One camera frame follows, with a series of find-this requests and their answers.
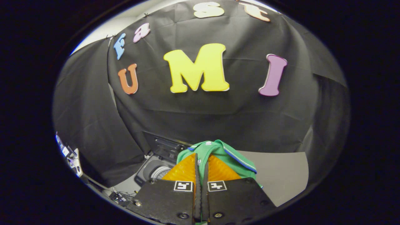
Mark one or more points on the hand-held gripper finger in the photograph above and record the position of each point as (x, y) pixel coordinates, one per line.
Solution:
(205, 200)
(197, 200)

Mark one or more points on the green polo shirt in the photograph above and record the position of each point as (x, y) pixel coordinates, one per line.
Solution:
(215, 150)

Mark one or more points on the grey top-load washing machine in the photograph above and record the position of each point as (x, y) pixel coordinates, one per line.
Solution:
(147, 172)

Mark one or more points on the dark washing machine lid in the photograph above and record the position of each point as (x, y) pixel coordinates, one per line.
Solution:
(165, 147)

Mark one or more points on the small grey cabinet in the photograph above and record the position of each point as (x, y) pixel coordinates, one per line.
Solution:
(281, 175)

